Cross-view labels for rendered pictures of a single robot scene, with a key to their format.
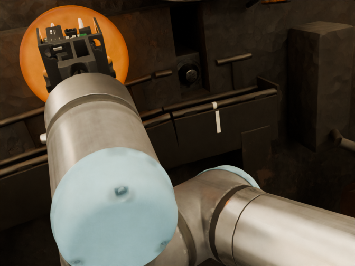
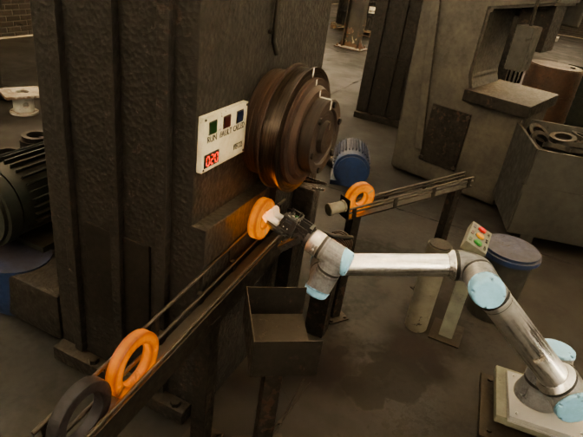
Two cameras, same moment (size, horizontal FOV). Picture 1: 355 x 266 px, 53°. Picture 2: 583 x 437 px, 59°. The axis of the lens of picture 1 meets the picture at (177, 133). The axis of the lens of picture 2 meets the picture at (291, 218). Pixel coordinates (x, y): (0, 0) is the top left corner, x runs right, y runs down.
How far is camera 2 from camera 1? 172 cm
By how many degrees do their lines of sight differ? 48
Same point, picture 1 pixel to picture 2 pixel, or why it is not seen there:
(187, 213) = not seen: hidden behind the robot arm
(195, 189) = not seen: hidden behind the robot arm
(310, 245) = (365, 260)
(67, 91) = (319, 236)
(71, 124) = (331, 244)
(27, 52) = (258, 219)
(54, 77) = (292, 231)
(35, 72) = (257, 226)
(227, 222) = not seen: hidden behind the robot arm
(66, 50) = (299, 222)
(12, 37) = (236, 211)
